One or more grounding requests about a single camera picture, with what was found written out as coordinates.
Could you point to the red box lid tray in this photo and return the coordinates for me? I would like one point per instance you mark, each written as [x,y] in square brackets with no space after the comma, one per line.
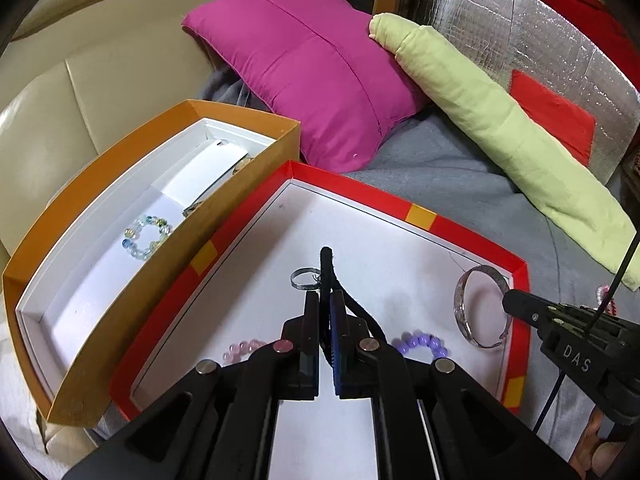
[410,268]

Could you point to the person's right hand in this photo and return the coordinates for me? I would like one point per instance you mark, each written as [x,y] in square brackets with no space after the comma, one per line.
[616,457]

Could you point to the light green bolster pillow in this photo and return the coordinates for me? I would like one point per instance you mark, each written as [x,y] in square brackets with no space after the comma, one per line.
[558,185]

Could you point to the red fabric behind panel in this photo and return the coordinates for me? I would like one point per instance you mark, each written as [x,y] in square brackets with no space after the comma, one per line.
[596,22]

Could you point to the beige leather sofa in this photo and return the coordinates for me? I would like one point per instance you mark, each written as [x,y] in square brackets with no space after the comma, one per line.
[78,76]

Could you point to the silver foil insulation panel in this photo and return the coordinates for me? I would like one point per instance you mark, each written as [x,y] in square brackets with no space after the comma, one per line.
[501,36]

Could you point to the orange jewelry box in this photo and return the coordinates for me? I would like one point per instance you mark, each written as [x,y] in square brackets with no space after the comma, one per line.
[112,243]

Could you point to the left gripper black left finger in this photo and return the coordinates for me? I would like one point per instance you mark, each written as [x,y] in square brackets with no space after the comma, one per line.
[285,370]

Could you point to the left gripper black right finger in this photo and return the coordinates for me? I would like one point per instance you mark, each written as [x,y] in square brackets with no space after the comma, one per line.
[368,368]

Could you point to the grey bed blanket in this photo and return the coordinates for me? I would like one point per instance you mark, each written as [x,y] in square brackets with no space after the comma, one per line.
[430,162]

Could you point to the magenta square pillow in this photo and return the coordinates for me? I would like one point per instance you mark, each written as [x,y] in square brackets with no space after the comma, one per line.
[313,61]

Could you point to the red small cushion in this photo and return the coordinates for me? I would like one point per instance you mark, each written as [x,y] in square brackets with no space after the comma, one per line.
[563,119]

